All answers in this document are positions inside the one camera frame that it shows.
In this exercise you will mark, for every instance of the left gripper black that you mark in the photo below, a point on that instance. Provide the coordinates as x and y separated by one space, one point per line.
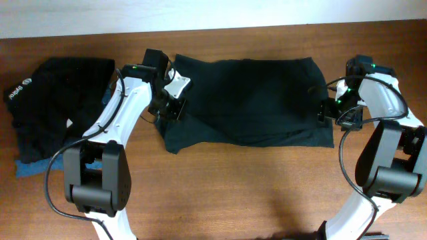
174 110

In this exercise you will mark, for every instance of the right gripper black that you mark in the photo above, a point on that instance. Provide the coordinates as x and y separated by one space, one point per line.
325 110

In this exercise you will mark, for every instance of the dark green t-shirt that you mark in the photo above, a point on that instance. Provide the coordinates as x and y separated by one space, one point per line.
254 103

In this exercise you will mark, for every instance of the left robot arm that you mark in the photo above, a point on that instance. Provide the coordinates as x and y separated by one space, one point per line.
97 178

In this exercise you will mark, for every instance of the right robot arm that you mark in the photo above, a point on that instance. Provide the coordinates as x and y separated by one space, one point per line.
392 166

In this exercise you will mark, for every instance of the black folded garment with logo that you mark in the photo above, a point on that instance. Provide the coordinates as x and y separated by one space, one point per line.
57 103

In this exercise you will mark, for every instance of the blue denim jeans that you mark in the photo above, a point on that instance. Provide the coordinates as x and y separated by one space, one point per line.
40 166

